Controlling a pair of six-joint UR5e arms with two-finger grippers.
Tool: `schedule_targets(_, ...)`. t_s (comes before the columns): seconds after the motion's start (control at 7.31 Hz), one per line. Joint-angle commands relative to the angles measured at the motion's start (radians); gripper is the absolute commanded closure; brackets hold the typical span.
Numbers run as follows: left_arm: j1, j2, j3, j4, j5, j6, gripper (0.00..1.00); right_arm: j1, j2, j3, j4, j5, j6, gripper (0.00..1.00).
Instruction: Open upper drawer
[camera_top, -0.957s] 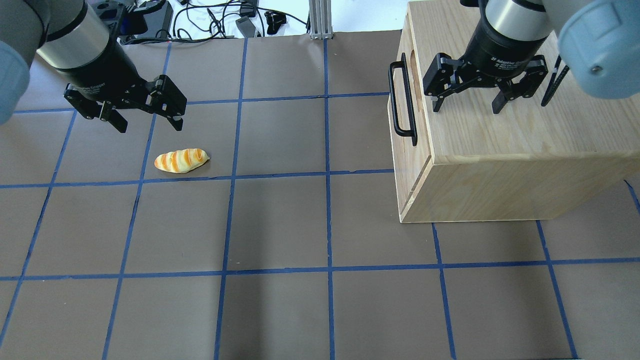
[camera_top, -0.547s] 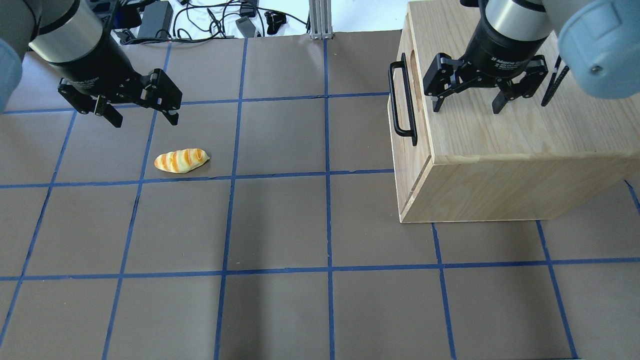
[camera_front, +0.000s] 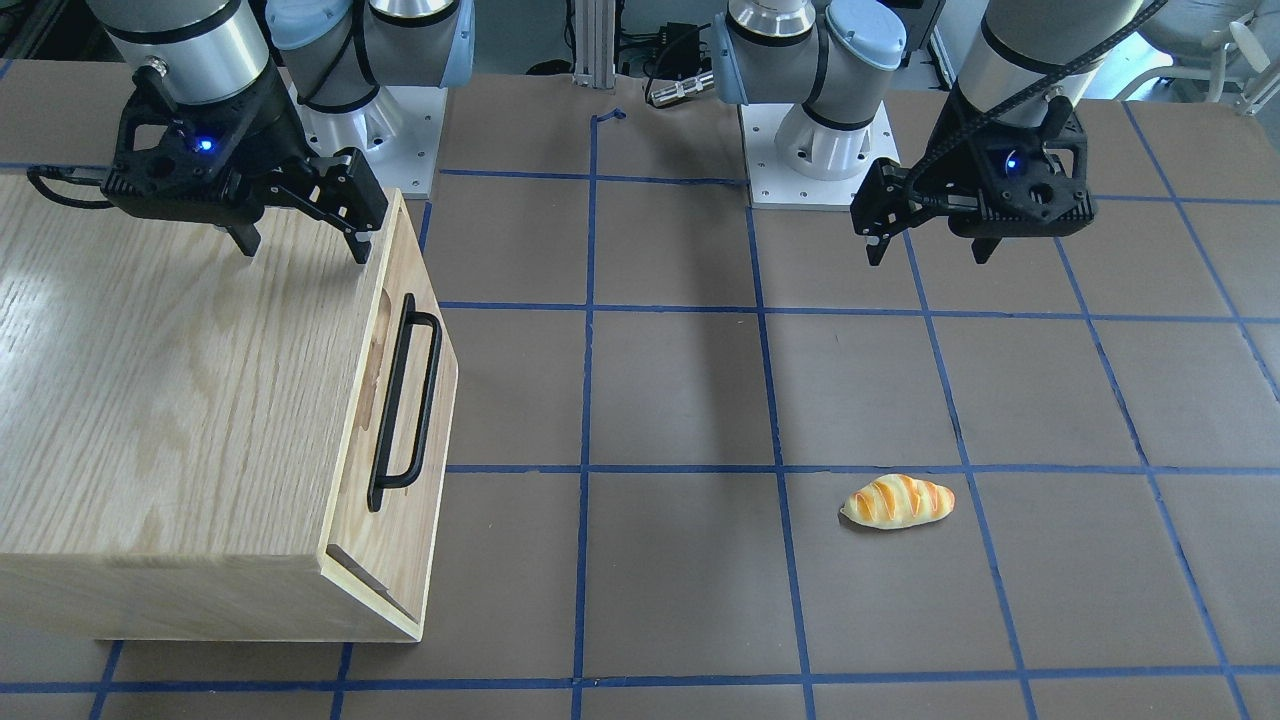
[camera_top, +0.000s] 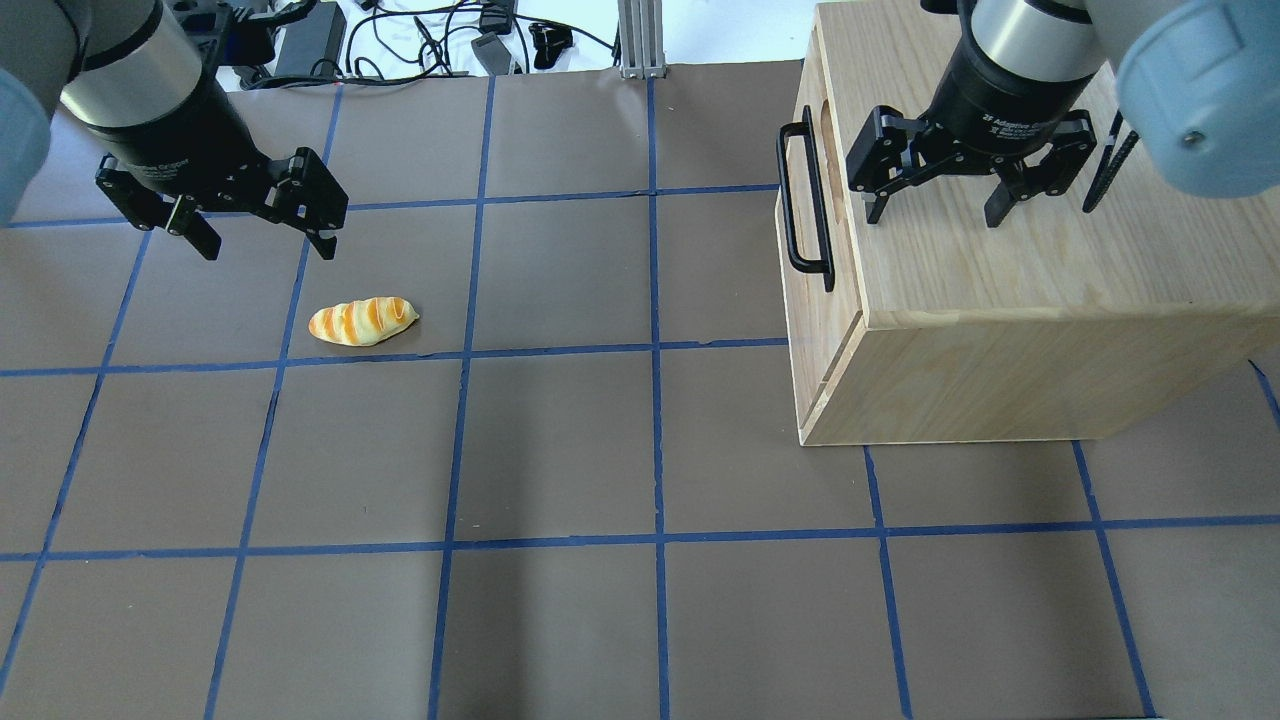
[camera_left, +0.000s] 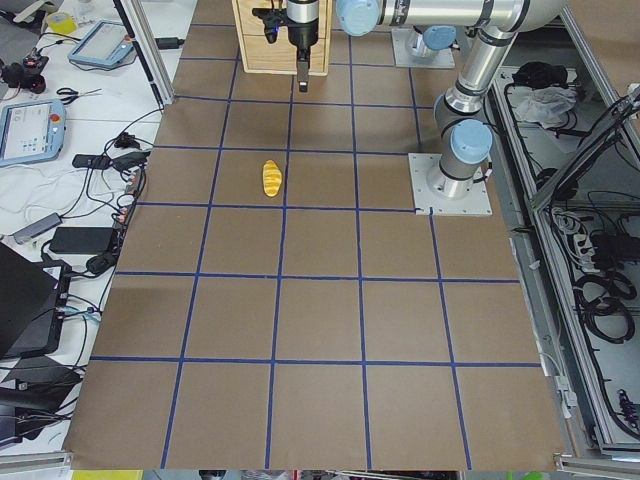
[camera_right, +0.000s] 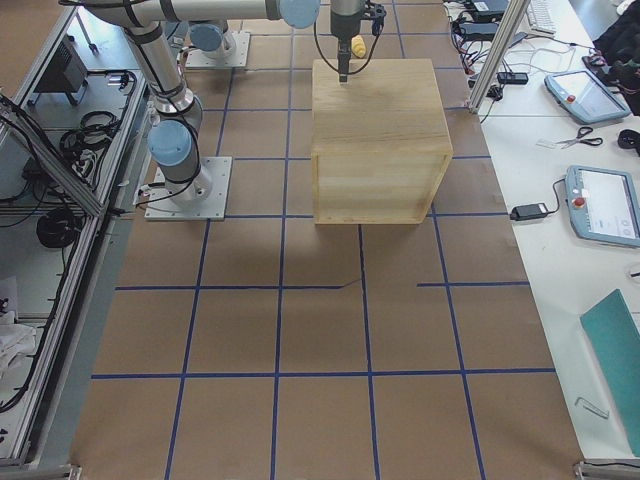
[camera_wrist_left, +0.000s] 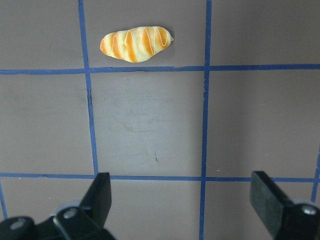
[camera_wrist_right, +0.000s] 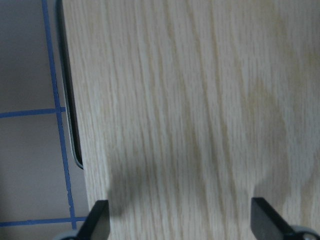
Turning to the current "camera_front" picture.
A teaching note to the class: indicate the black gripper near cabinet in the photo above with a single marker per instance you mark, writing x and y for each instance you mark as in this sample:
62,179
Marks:
272,130

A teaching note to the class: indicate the black gripper near bread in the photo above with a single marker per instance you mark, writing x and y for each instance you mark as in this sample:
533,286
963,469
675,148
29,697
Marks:
951,148

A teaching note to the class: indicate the wooden drawer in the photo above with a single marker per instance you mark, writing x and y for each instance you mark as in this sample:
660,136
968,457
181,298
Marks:
381,540

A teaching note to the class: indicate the silver robot arm near bread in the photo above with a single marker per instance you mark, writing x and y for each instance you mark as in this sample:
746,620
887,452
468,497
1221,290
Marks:
836,61

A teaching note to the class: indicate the wooden drawer cabinet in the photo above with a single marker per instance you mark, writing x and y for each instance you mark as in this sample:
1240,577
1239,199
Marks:
175,420

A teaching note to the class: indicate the toy bread croissant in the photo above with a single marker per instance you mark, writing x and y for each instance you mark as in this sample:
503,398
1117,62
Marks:
898,501

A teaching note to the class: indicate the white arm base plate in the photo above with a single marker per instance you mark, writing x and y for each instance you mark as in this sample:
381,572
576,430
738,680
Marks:
399,133

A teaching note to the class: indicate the second white arm base plate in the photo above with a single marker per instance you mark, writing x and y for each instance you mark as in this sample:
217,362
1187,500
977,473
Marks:
795,163

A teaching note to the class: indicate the aluminium frame post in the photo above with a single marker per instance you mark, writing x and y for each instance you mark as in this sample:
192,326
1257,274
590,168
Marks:
594,25

